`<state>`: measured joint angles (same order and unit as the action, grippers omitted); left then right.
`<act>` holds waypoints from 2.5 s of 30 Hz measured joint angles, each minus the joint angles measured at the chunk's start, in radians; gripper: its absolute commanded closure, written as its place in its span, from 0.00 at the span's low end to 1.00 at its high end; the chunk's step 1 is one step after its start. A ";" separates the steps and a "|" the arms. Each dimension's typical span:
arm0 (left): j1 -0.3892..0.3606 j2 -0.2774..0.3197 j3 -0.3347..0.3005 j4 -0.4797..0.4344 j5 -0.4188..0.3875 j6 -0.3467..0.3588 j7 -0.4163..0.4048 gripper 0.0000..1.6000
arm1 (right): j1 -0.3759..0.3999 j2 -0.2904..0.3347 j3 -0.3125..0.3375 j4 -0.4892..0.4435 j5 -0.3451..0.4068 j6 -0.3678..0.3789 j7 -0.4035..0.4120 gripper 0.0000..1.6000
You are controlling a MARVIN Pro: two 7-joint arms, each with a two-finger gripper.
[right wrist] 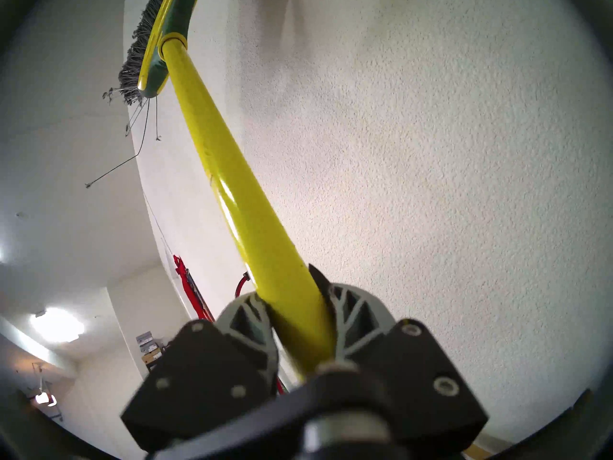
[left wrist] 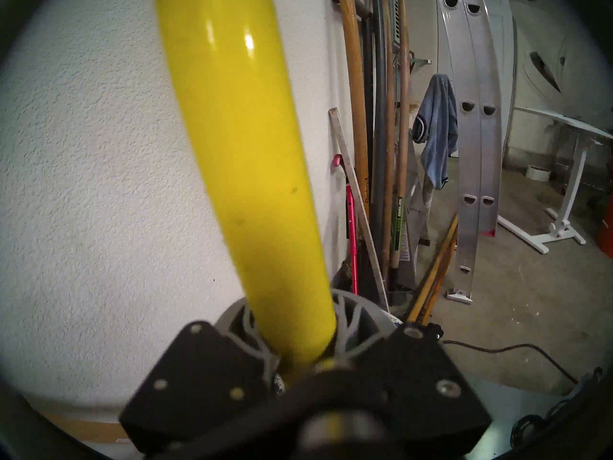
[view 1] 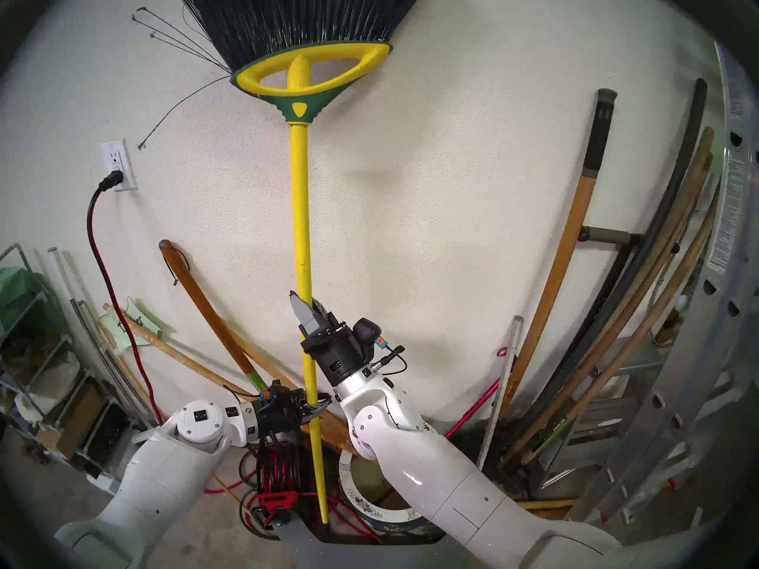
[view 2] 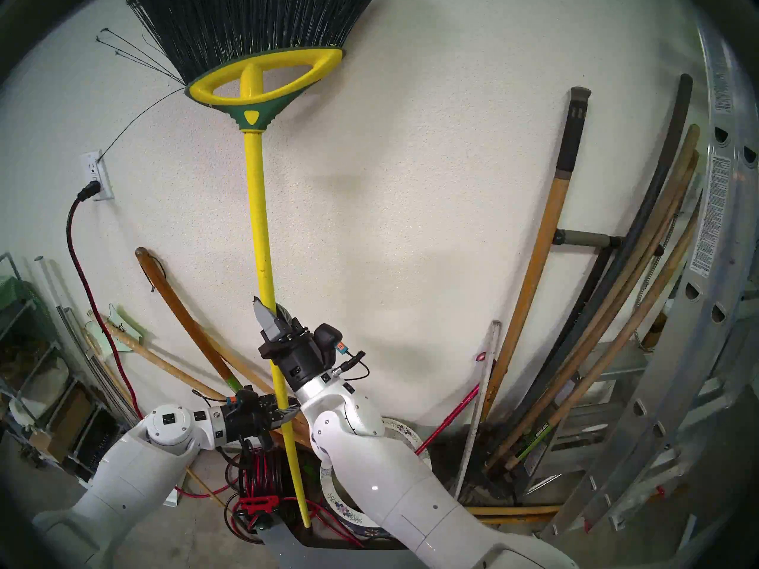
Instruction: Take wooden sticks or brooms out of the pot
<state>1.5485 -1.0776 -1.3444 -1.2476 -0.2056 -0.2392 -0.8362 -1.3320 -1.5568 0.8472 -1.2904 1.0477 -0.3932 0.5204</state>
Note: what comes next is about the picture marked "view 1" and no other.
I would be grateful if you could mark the grey metal step ladder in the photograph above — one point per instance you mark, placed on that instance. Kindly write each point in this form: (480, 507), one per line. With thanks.
(616, 419)

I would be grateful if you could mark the pink metal stick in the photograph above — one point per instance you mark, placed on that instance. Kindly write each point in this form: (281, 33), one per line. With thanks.
(474, 408)

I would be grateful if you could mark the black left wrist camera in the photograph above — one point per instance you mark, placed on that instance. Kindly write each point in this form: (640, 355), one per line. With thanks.
(271, 390)

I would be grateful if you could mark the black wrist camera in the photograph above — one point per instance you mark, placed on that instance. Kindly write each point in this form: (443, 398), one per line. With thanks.
(271, 390)
(366, 333)

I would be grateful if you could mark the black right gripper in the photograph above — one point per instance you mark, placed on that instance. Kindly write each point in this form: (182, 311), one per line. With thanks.
(341, 354)

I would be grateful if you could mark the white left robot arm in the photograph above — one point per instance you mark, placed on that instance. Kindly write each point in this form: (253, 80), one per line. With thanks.
(166, 473)

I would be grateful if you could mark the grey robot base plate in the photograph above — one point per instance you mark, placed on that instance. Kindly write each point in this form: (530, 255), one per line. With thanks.
(356, 553)

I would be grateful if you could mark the thin metal rods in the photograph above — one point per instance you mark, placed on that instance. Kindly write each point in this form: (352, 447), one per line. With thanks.
(95, 342)

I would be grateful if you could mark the black shaft tool olive grip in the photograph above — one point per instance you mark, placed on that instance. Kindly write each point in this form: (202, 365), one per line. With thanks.
(611, 236)

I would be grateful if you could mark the white plastic pipe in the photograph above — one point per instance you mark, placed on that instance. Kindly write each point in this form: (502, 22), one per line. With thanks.
(59, 271)

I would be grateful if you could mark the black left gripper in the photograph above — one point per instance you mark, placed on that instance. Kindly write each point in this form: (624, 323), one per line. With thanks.
(281, 414)

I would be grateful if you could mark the white floral porcelain pot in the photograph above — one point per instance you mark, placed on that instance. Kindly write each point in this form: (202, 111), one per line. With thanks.
(379, 514)

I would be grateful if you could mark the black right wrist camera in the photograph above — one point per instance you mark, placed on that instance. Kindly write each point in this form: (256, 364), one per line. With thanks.
(366, 333)

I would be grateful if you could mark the yellow broom black bristles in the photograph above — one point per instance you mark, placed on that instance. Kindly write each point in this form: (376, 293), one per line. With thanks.
(302, 218)

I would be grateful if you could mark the white wall outlet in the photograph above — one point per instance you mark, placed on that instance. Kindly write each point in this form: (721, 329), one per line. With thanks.
(115, 156)

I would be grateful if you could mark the pale green plastic tool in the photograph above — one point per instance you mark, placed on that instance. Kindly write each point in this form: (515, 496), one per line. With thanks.
(139, 319)

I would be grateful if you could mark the long light wooden stick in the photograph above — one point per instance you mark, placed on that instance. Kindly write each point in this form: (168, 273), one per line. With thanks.
(178, 351)

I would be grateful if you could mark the aluminium extension ladder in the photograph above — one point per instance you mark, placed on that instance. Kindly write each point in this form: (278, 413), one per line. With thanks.
(729, 248)

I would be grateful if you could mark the grey wooden slat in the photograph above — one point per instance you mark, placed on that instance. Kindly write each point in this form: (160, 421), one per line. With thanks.
(504, 384)

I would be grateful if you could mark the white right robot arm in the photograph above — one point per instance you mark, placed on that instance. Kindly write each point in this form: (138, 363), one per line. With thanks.
(439, 473)

